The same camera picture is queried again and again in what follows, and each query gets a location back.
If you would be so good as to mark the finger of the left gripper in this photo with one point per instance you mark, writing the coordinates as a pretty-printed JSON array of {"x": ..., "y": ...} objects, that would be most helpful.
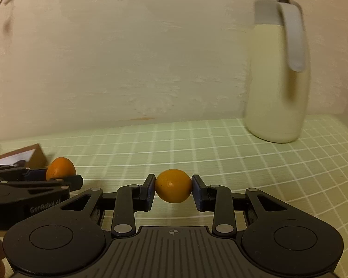
[
  {"x": 17, "y": 173},
  {"x": 73, "y": 183}
]

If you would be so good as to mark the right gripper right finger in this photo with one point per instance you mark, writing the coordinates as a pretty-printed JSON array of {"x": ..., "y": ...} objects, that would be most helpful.
[{"x": 218, "y": 200}]

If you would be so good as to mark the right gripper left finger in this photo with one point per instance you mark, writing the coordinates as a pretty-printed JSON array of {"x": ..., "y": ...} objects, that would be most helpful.
[{"x": 129, "y": 200}]

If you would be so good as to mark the orange tangerine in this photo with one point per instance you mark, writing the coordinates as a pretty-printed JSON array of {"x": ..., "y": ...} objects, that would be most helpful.
[{"x": 60, "y": 168}]

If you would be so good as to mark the small orange kumquat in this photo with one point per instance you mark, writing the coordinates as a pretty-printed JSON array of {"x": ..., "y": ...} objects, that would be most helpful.
[{"x": 173, "y": 186}]

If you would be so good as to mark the brown cardboard tray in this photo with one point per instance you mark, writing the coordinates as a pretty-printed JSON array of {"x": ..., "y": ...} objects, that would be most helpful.
[{"x": 30, "y": 156}]

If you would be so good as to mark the cream thermos jug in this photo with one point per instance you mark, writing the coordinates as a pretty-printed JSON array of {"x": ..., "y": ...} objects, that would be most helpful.
[{"x": 279, "y": 72}]

